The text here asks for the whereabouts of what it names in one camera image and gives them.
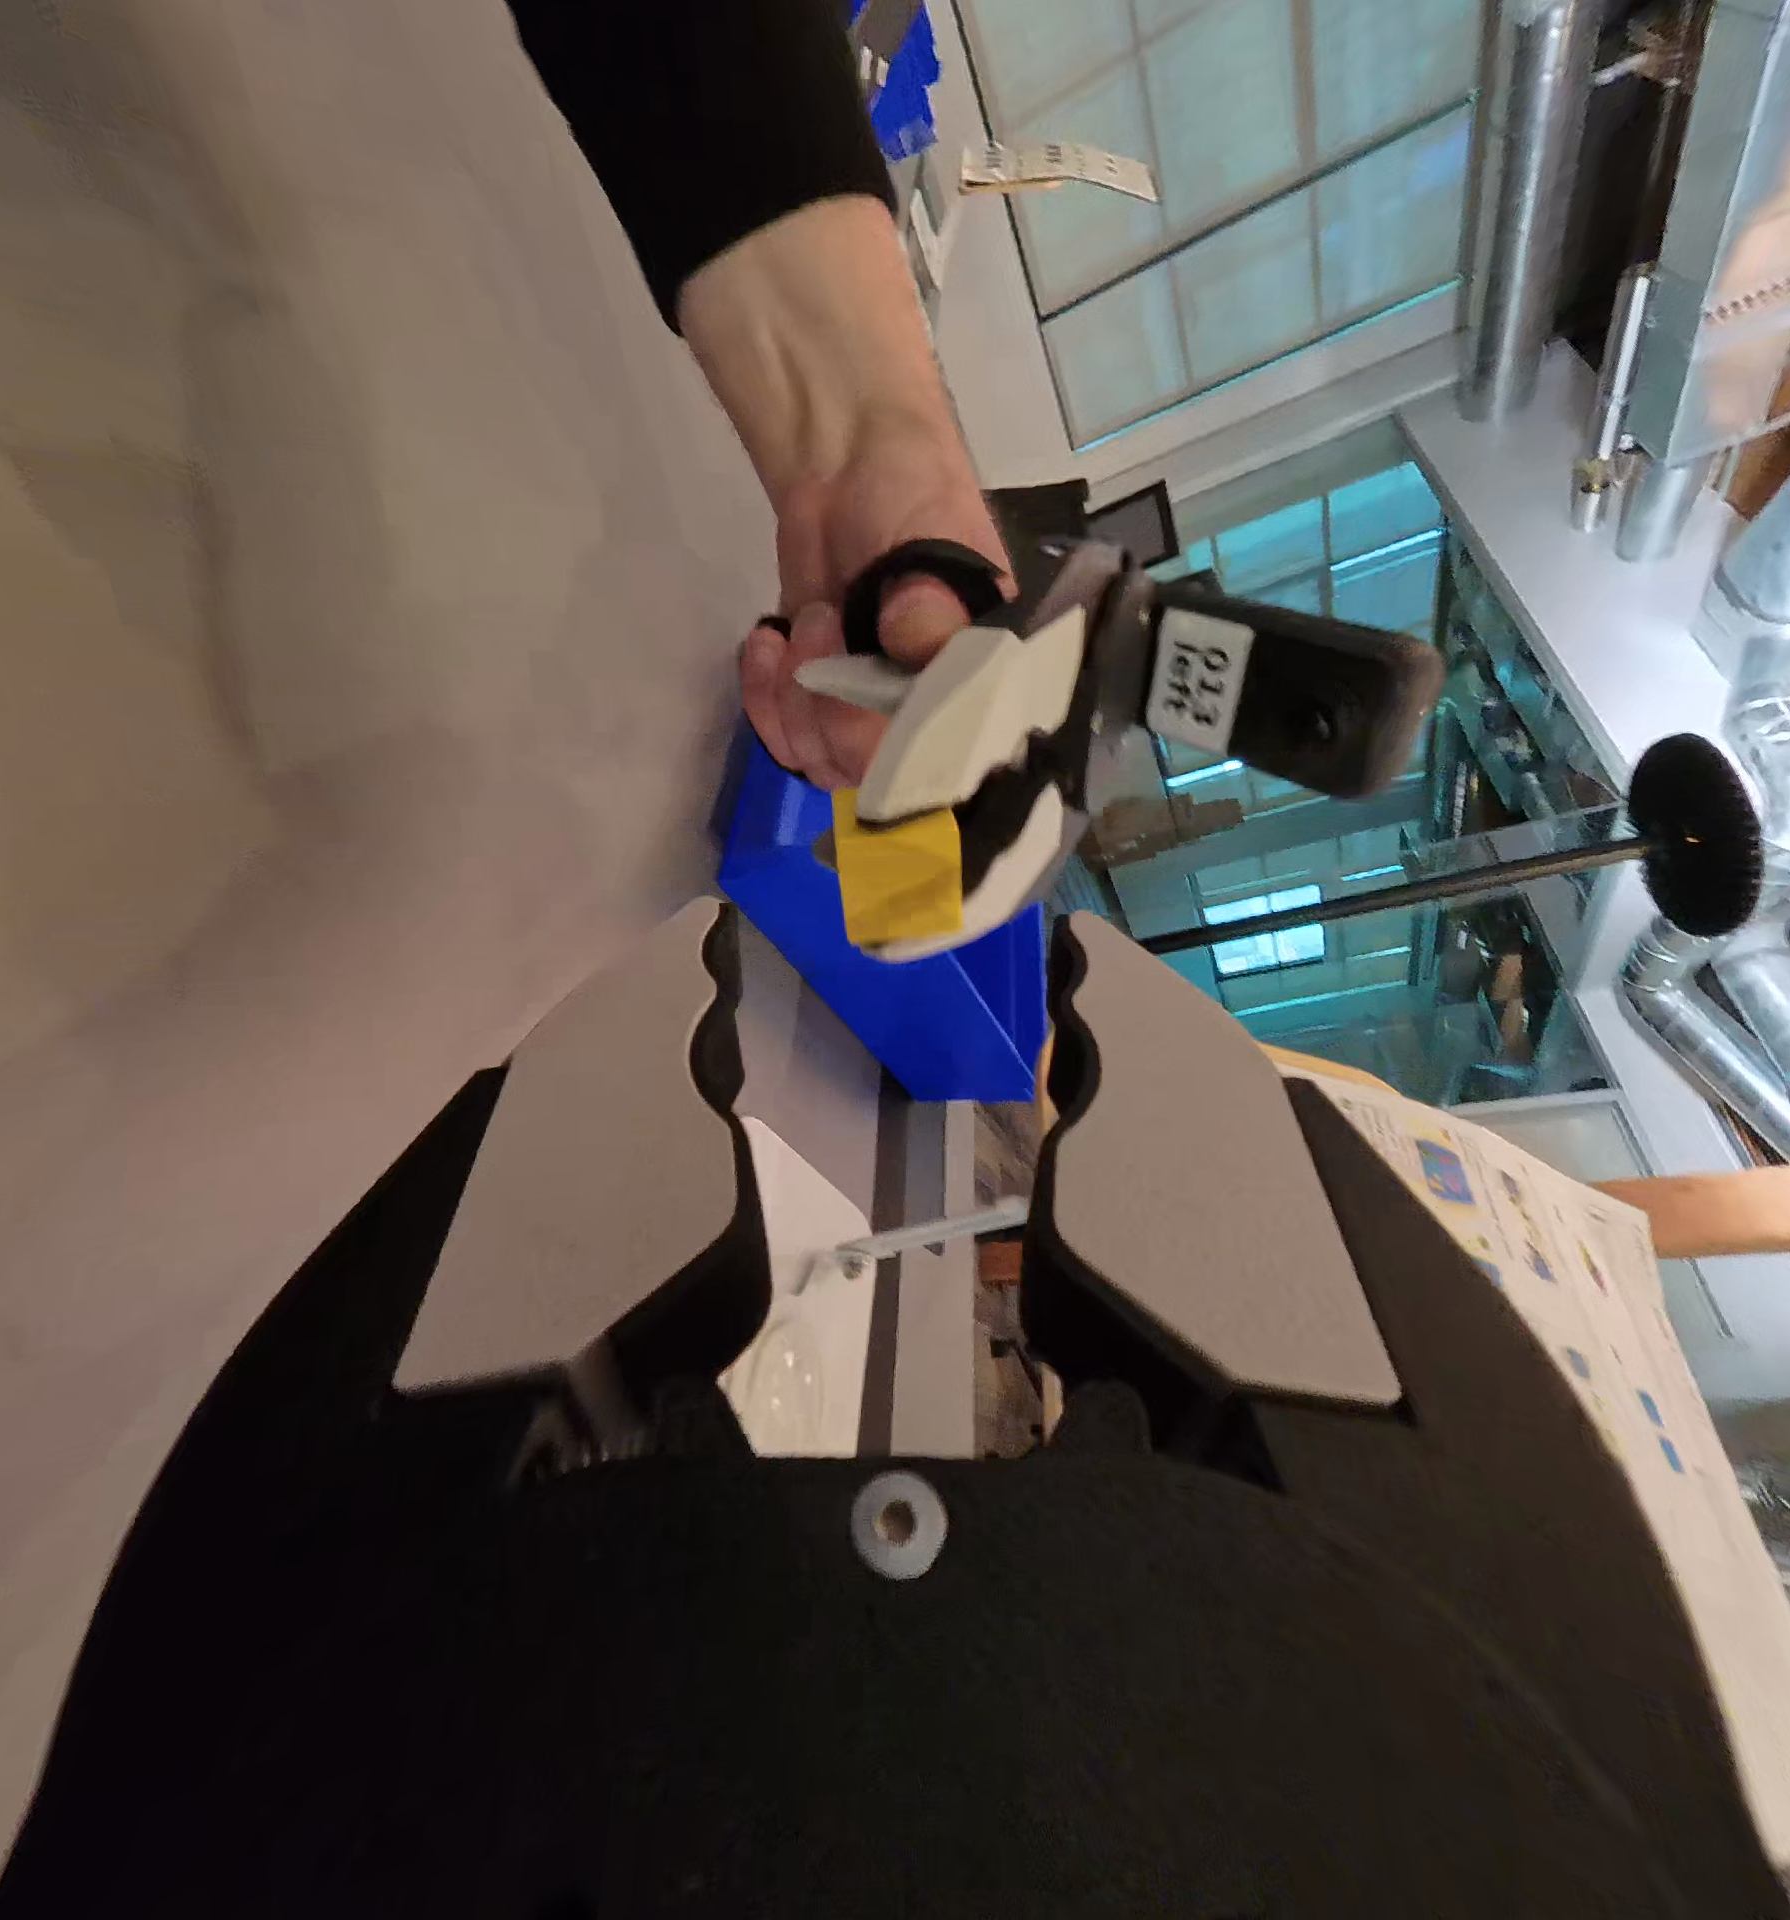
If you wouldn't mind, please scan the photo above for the silver ceiling ductwork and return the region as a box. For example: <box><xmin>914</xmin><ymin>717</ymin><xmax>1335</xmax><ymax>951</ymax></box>
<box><xmin>1572</xmin><ymin>0</ymin><xmax>1790</xmax><ymax>934</ymax></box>

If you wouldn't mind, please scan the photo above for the metal spring wire clip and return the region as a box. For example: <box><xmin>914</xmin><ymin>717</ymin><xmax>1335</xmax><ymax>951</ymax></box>
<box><xmin>798</xmin><ymin>1199</ymin><xmax>1031</xmax><ymax>1297</ymax></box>

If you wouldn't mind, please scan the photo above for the printed instruction sheet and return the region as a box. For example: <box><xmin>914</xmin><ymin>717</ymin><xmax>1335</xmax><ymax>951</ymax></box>
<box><xmin>1307</xmin><ymin>1073</ymin><xmax>1790</xmax><ymax>1868</ymax></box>

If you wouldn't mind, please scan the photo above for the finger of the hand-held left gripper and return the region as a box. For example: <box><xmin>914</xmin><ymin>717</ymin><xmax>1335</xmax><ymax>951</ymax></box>
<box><xmin>856</xmin><ymin>613</ymin><xmax>1092</xmax><ymax>830</ymax></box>
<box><xmin>873</xmin><ymin>756</ymin><xmax>1088</xmax><ymax>966</ymax></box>

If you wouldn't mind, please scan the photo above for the metal duct elbow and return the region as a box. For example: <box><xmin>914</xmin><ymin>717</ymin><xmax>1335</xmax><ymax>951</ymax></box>
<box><xmin>1622</xmin><ymin>919</ymin><xmax>1790</xmax><ymax>1164</ymax></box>

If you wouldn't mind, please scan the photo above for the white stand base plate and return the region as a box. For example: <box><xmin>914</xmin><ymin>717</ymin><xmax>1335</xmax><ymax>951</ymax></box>
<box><xmin>717</xmin><ymin>1116</ymin><xmax>876</xmax><ymax>1461</ymax></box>

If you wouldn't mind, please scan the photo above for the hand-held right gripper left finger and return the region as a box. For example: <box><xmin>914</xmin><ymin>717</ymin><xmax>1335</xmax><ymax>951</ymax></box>
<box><xmin>387</xmin><ymin>900</ymin><xmax>773</xmax><ymax>1399</ymax></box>

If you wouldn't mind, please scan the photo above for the person's left forearm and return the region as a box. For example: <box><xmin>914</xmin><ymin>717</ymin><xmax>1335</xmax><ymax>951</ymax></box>
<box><xmin>505</xmin><ymin>0</ymin><xmax>988</xmax><ymax>506</ymax></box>

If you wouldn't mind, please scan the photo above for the metal duct pipe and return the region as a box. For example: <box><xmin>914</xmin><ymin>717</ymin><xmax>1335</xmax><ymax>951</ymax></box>
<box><xmin>1456</xmin><ymin>0</ymin><xmax>1578</xmax><ymax>426</ymax></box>

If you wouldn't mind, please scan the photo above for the yellow wooden cube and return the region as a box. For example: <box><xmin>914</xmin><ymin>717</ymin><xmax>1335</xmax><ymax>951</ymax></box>
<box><xmin>830</xmin><ymin>791</ymin><xmax>967</xmax><ymax>951</ymax></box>

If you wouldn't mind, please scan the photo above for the clear suction cup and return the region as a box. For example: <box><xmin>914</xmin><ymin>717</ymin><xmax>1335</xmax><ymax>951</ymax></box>
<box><xmin>747</xmin><ymin>1307</ymin><xmax>840</xmax><ymax>1443</ymax></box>

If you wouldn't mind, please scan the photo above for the blue plastic bin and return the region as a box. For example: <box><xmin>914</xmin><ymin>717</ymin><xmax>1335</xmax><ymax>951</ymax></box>
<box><xmin>712</xmin><ymin>737</ymin><xmax>1049</xmax><ymax>1105</ymax></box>

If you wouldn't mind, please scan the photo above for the white paper strip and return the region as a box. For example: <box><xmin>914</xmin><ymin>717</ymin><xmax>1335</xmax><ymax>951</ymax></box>
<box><xmin>960</xmin><ymin>135</ymin><xmax>1159</xmax><ymax>205</ymax></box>

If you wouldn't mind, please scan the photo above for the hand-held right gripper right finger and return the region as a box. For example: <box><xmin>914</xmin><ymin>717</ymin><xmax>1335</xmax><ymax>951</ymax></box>
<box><xmin>1023</xmin><ymin>910</ymin><xmax>1404</xmax><ymax>1414</ymax></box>

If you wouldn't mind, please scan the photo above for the small blue storage bin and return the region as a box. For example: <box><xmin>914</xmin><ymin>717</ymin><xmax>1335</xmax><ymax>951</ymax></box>
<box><xmin>850</xmin><ymin>0</ymin><xmax>941</xmax><ymax>159</ymax></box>

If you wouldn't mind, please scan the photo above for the black mesh chair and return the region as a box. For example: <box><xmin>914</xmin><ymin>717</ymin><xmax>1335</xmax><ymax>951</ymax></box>
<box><xmin>1088</xmin><ymin>482</ymin><xmax>1178</xmax><ymax>564</ymax></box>

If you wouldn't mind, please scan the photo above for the wooden pillar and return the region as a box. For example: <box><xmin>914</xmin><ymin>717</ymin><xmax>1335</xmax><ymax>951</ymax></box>
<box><xmin>1592</xmin><ymin>1159</ymin><xmax>1790</xmax><ymax>1261</ymax></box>

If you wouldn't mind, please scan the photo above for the person's left hand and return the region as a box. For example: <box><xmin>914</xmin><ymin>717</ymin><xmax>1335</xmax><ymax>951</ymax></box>
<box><xmin>735</xmin><ymin>449</ymin><xmax>1018</xmax><ymax>789</ymax></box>

